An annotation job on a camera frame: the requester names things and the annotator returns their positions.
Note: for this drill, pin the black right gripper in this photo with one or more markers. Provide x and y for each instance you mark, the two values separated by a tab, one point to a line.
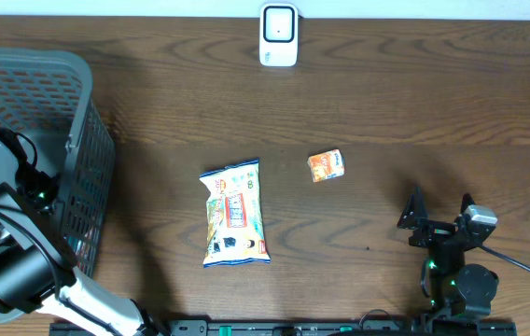
434	230

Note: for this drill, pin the grey plastic shopping basket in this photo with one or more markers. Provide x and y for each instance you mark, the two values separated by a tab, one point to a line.
48	119

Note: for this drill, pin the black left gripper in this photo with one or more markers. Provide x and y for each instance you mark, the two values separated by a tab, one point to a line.
54	187

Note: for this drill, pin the white barcode scanner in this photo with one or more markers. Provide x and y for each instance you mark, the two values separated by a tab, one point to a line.
278	35

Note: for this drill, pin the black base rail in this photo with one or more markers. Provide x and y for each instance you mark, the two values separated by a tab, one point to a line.
368	327

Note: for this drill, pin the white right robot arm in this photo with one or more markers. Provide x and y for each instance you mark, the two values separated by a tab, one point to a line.
455	287

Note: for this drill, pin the orange tissue packet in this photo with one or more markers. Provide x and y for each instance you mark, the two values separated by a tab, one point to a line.
326	165

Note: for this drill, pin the yellow snack bag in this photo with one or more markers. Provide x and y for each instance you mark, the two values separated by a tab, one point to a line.
235	224

